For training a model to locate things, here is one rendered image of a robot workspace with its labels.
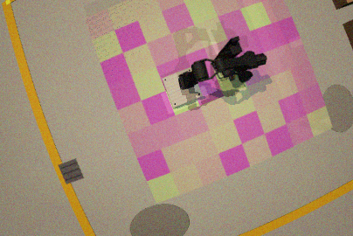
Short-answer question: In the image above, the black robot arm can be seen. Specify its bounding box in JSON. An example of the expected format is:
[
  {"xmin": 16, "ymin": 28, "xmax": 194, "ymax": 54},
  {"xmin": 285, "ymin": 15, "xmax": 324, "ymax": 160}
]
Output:
[{"xmin": 178, "ymin": 51, "xmax": 267, "ymax": 90}]

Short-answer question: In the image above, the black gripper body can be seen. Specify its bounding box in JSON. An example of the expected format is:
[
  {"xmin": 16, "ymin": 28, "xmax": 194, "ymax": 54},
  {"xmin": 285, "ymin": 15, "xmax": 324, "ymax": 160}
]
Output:
[{"xmin": 222, "ymin": 68, "xmax": 244, "ymax": 78}]

